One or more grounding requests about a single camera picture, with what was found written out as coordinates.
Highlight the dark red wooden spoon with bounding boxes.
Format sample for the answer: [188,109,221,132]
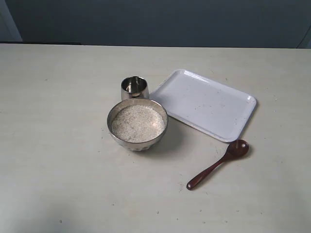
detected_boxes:
[186,139,249,190]

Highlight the steel bowl of rice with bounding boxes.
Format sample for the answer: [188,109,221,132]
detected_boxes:
[107,98,169,151]

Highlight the white rice pile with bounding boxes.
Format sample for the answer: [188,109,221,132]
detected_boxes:
[112,105,165,143]

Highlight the small steel cup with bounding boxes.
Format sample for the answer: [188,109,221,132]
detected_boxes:
[121,76,149,100]

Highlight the white rectangular plastic tray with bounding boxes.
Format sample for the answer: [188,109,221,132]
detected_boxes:
[150,69,257,143]

